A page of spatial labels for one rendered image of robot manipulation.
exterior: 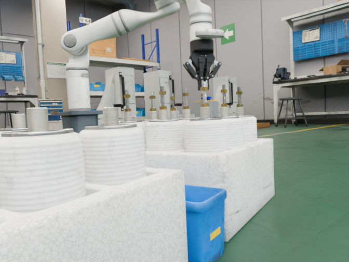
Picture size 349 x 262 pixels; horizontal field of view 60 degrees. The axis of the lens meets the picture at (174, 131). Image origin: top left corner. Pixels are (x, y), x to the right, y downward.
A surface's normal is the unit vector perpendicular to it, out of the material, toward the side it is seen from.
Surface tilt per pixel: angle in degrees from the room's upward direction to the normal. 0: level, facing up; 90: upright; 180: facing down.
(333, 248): 0
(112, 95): 90
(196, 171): 90
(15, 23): 90
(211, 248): 92
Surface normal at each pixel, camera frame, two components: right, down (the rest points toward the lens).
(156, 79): -0.74, 0.07
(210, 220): 0.84, 0.03
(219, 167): -0.53, 0.07
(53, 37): 0.66, 0.01
